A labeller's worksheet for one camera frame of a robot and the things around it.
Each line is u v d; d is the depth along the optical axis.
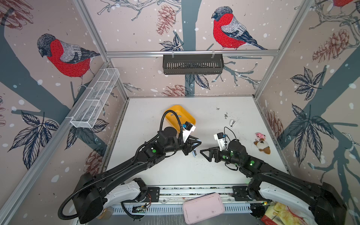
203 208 0.67
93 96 0.78
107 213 0.70
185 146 0.65
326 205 0.40
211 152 0.67
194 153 0.70
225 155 0.66
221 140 0.71
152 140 0.59
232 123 1.01
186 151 0.62
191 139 0.68
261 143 0.90
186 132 0.62
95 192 0.39
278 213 0.66
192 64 1.04
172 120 1.06
